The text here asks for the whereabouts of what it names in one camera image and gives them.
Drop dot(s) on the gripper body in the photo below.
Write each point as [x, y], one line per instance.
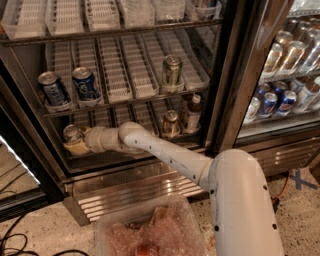
[93, 139]

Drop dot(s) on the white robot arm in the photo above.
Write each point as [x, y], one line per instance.
[242, 212]

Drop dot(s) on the stainless fridge base grille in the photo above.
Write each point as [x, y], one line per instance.
[90, 198]

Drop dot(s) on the open fridge door left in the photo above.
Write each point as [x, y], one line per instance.
[26, 179]

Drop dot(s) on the blue Pepsi can middle shelf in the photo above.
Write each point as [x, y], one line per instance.
[85, 84]

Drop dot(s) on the silver blue soda can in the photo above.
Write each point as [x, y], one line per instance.
[53, 88]

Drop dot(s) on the orange can in bin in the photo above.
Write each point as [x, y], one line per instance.
[147, 250]

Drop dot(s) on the white diet can right fridge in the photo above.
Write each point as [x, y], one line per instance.
[252, 110]

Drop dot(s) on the glass fridge door right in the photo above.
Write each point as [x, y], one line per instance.
[255, 24]

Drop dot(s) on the blue Pepsi can right fridge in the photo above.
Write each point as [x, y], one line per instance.
[268, 102]

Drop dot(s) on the brown drink bottle white label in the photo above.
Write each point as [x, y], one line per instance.
[193, 114]

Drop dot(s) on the clear plastic bin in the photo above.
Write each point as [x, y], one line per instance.
[166, 225]

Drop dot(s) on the middle wire shelf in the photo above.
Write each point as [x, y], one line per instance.
[46, 114]

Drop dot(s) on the wire shelf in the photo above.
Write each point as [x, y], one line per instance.
[46, 114]
[185, 23]

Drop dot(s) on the top wire shelf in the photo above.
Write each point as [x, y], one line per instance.
[185, 23]

